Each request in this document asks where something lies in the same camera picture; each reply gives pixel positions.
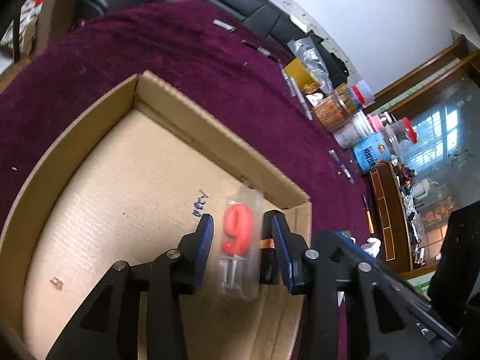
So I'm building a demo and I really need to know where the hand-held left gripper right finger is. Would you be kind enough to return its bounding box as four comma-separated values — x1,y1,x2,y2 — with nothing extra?
271,213,424,360

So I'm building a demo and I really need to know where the wooden brick pattern counter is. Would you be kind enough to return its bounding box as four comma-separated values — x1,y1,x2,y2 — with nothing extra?
369,161,417,271

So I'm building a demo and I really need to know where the white lid jar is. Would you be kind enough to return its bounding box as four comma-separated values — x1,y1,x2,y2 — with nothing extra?
332,112,376,149

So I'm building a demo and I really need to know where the large red lid jar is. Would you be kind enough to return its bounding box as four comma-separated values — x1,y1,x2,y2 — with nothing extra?
384,118,418,158

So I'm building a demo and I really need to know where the blue label jar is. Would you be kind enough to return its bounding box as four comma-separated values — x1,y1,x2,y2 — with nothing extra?
352,131,396,174

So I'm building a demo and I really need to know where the black object with orange band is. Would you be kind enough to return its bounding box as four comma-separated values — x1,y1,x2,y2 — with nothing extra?
260,211,278,285

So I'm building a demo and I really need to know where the yellow utility knife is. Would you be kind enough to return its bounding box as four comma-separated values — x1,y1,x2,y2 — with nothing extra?
362,194,376,234

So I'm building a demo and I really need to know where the pink lid bottle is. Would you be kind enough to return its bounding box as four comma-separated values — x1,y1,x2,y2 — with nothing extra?
367,114,392,132

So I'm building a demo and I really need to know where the cardboard box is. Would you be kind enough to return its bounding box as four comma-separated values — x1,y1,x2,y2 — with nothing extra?
0,70,313,360

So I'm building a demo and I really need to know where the gold lid jar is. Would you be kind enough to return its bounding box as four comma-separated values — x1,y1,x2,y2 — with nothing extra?
334,82,362,113

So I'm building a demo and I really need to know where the purple silver tube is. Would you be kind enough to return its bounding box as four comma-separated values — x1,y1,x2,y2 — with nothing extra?
328,149,355,184

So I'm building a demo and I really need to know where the amber jar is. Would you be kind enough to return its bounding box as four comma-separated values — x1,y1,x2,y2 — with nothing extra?
313,94,357,133

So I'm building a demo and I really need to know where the white pen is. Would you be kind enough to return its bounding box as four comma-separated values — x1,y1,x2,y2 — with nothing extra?
290,79,314,121

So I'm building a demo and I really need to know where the maroon tablecloth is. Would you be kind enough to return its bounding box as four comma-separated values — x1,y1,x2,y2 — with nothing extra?
0,0,376,360

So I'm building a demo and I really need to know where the dark pen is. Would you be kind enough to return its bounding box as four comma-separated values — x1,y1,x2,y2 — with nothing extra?
240,39,280,61

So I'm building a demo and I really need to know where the printed cushion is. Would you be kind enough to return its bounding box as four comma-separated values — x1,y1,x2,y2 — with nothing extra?
0,0,51,61

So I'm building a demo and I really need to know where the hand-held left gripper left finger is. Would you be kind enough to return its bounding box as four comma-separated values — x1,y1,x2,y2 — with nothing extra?
45,214,215,360

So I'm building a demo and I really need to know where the yellow packet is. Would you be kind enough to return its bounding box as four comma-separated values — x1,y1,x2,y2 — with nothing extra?
283,58,323,92

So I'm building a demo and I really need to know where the black bag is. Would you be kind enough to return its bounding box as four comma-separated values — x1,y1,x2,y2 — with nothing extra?
307,32,351,87

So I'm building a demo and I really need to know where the small red lid jar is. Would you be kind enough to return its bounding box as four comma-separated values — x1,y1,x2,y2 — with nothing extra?
350,80,376,106

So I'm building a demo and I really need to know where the wooden framed glass partition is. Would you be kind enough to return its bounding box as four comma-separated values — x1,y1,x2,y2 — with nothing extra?
369,35,480,211

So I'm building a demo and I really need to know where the clear plastic bag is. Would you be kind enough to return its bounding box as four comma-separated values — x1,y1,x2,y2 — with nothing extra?
287,37,334,94

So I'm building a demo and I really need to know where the number nine candle packet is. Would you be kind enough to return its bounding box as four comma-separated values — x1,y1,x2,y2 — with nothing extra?
217,187,262,301

